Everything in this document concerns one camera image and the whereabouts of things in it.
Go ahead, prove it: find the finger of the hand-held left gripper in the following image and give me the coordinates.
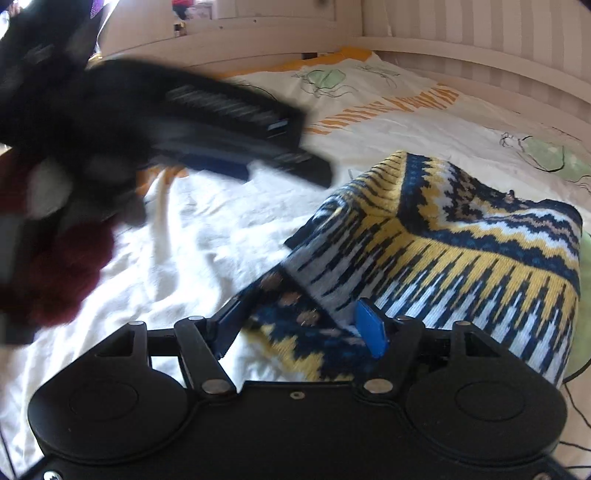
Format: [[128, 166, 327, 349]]
[[151, 140, 334, 188], [164, 74, 308, 151]]

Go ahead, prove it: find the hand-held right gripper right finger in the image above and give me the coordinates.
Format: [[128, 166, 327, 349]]
[[353, 298, 505, 394]]

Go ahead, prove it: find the printed bed sheet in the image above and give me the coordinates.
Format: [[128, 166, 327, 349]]
[[0, 46, 591, 480]]

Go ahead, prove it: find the person's left forearm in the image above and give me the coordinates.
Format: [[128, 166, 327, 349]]
[[0, 152, 116, 329]]

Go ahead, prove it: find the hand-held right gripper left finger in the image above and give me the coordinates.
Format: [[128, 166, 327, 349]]
[[95, 295, 254, 398]]

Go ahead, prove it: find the white wooden bed frame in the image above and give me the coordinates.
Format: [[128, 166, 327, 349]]
[[95, 0, 591, 139]]

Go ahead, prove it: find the patterned knit sweater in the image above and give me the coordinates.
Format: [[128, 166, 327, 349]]
[[242, 150, 583, 386]]

